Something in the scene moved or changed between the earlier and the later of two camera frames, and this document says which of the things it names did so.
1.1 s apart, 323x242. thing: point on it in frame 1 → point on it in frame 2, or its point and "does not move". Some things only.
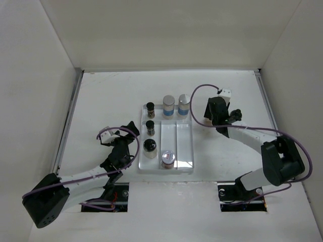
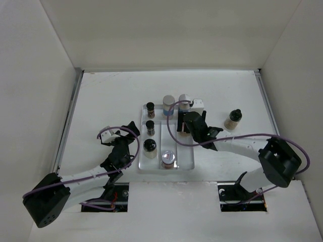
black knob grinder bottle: x=236 y=114 does not move
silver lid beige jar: x=168 y=103 does not move
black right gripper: x=208 y=114 → x=180 y=120
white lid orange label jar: x=168 y=158 does not move
